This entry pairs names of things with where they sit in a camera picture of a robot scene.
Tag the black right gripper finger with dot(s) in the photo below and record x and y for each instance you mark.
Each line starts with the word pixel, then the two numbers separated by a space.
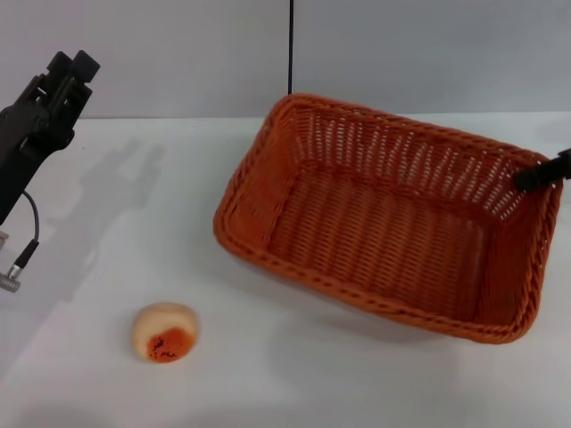
pixel 540 174

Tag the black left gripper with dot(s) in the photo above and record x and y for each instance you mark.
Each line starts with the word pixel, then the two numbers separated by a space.
pixel 31 138

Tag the orange woven rectangular basket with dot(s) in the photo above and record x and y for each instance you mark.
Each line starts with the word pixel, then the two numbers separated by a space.
pixel 379 232

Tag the round bun with orange patch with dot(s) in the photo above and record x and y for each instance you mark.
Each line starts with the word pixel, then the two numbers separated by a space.
pixel 160 325

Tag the thin black wall joint strip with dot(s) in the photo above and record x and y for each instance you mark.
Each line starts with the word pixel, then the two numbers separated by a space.
pixel 290 44

